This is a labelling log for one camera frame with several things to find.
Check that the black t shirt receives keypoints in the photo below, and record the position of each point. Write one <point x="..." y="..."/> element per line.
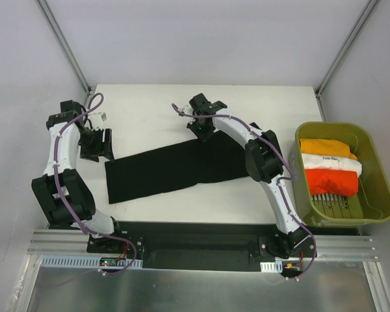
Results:
<point x="175" y="167"/>

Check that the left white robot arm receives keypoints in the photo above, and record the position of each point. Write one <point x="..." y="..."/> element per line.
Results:
<point x="65" y="199"/>

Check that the right white cable duct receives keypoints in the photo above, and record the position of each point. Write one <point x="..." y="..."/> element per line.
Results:
<point x="272" y="267"/>

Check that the white rolled t shirt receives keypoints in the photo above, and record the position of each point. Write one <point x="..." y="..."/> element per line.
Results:
<point x="331" y="162"/>

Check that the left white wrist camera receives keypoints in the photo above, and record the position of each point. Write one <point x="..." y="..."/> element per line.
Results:
<point x="97" y="120"/>

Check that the olive green plastic bin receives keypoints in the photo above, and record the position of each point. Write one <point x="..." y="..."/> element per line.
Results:
<point x="370" y="205"/>

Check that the left aluminium corner post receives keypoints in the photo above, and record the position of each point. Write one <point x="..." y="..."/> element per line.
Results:
<point x="58" y="33"/>

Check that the orange rolled t shirt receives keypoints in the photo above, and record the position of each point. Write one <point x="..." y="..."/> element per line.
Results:
<point x="338" y="182"/>

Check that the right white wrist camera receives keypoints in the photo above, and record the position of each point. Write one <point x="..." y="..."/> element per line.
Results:
<point x="184" y="111"/>

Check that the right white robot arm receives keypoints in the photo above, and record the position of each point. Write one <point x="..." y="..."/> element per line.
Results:
<point x="264" y="164"/>

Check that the yellow rolled t shirt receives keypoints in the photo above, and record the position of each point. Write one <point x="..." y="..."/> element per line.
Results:
<point x="326" y="147"/>

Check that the white cable duct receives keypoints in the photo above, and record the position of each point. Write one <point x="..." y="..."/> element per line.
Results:
<point x="72" y="261"/>
<point x="272" y="267"/>

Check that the left white cable duct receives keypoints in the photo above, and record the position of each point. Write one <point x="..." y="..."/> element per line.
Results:
<point x="72" y="261"/>

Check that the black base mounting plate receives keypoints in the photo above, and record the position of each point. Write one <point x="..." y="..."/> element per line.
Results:
<point x="202" y="246"/>

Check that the right aluminium corner post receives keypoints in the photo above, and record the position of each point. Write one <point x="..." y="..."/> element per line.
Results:
<point x="346" y="46"/>

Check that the aluminium frame rail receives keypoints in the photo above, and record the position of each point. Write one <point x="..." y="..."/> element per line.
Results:
<point x="329" y="247"/>

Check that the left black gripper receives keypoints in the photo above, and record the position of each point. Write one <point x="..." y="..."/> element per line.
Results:
<point x="101" y="143"/>

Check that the aluminium corner post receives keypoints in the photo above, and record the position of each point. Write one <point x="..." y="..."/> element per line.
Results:
<point x="58" y="33"/>
<point x="346" y="46"/>

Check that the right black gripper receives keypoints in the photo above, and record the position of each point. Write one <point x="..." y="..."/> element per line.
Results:
<point x="201" y="129"/>

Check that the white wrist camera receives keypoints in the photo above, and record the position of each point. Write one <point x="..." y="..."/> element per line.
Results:
<point x="97" y="120"/>
<point x="184" y="111"/>

